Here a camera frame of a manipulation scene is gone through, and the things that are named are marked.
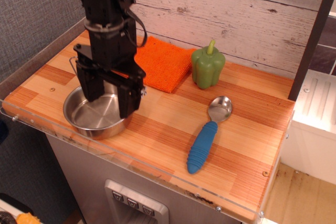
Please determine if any steel pan with handle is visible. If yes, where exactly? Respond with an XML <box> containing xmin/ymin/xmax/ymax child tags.
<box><xmin>62</xmin><ymin>56</ymin><xmax>134</xmax><ymax>140</ymax></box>

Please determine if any silver dispenser panel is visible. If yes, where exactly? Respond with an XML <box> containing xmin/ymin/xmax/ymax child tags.
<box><xmin>104</xmin><ymin>179</ymin><xmax>170</xmax><ymax>223</ymax></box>

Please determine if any yellow object bottom left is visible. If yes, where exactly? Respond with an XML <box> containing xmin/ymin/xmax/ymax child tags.
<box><xmin>16</xmin><ymin>213</ymin><xmax>41</xmax><ymax>224</ymax></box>

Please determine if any orange cloth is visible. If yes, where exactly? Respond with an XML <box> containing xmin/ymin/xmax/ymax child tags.
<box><xmin>112</xmin><ymin>36</ymin><xmax>197</xmax><ymax>94</ymax></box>

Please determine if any green toy bell pepper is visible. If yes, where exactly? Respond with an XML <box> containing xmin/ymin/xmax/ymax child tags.
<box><xmin>191</xmin><ymin>39</ymin><xmax>226</xmax><ymax>89</ymax></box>

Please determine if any dark right post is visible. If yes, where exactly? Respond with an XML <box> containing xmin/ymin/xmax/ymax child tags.
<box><xmin>288</xmin><ymin>0</ymin><xmax>334</xmax><ymax>101</ymax></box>

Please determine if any blue handled metal spoon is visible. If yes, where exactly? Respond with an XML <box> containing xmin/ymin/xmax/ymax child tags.
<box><xmin>186</xmin><ymin>96</ymin><xmax>232</xmax><ymax>174</ymax></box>

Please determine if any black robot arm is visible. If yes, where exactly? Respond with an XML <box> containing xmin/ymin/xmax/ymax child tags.
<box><xmin>74</xmin><ymin>0</ymin><xmax>146</xmax><ymax>119</ymax></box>

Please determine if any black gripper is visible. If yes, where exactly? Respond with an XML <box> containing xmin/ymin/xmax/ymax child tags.
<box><xmin>74</xmin><ymin>28</ymin><xmax>145</xmax><ymax>119</ymax></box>

